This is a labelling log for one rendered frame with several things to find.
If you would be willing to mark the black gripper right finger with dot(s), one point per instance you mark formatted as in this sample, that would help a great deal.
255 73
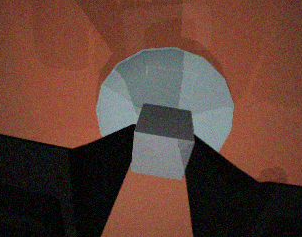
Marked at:
226 202

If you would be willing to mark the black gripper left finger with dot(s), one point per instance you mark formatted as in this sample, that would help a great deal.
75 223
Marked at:
85 179

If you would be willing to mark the grey cube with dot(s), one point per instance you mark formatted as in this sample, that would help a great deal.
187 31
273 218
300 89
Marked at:
163 141

